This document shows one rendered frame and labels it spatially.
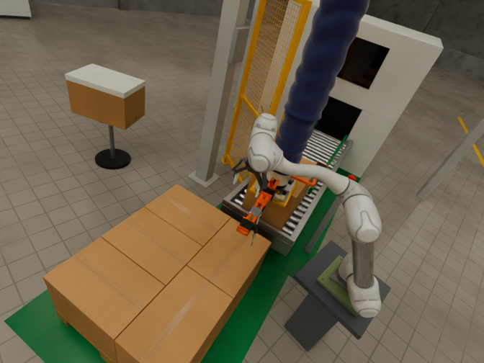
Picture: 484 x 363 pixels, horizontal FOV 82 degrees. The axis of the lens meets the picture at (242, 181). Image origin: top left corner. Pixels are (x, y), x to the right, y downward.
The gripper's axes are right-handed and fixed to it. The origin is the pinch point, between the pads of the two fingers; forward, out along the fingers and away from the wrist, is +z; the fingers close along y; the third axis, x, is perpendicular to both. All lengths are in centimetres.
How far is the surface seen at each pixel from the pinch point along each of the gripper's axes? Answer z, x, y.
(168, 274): 81, 22, 26
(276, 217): 68, -66, -11
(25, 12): 119, -285, 720
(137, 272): 81, 33, 42
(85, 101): 55, -57, 207
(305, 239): 135, -130, -40
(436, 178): 95, -340, -160
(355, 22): -78, -54, -9
